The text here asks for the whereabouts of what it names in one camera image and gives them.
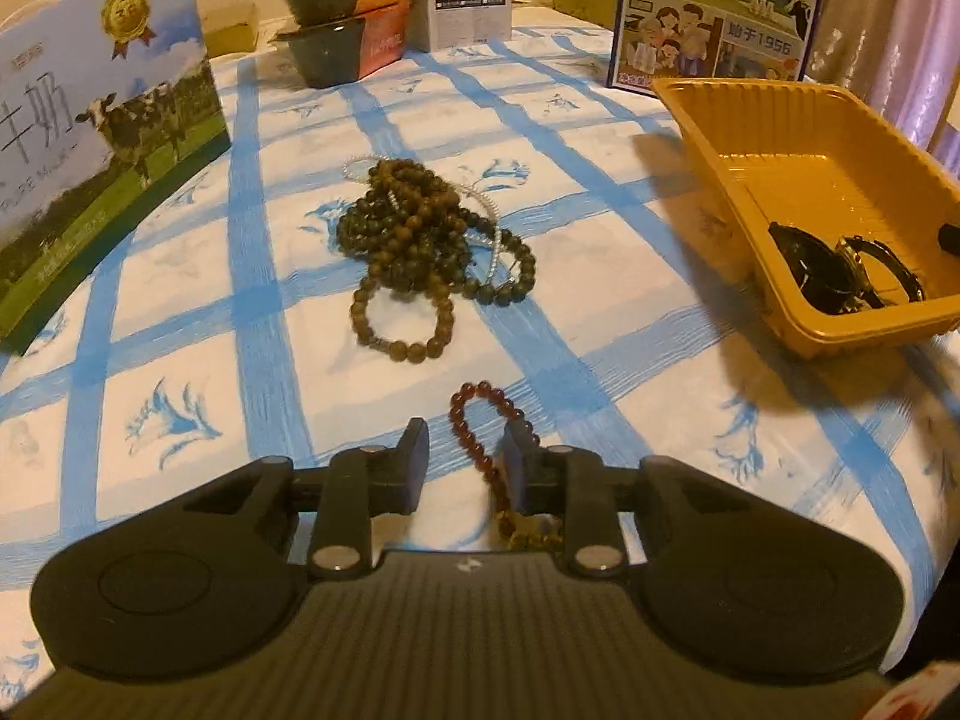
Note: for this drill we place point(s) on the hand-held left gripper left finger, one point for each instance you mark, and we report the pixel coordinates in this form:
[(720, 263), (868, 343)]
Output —
[(414, 465)]

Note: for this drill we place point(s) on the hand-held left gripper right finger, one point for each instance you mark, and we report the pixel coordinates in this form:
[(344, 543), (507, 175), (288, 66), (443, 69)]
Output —
[(517, 465)]

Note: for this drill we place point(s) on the metal band wristwatch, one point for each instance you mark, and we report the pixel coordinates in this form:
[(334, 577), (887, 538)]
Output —
[(851, 255)]

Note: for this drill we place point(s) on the yellow plastic tray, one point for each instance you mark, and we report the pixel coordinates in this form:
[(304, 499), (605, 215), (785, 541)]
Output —
[(795, 180)]

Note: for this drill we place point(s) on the black hair clip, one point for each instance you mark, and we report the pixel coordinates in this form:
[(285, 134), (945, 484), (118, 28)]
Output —
[(951, 238)]

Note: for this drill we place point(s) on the blue checked tablecloth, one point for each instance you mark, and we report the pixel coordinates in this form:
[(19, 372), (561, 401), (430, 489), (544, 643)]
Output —
[(225, 390)]

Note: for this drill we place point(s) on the black food bowl red label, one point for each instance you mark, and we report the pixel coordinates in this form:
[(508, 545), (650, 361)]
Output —
[(330, 52)]

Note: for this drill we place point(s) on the cow print milk box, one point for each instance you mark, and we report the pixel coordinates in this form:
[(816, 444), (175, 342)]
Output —
[(97, 150)]

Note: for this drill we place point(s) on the red white patterned fabric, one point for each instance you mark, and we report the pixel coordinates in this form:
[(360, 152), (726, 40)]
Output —
[(926, 694)]

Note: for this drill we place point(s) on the low cardboard box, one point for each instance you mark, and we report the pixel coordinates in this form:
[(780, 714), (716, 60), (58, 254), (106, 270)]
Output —
[(231, 30)]

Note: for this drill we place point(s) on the tall blue milk carton box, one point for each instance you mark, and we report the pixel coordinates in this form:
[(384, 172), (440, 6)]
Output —
[(712, 15)]

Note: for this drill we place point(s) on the pink curtain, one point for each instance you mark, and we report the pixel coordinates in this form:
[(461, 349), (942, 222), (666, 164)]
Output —
[(885, 30)]

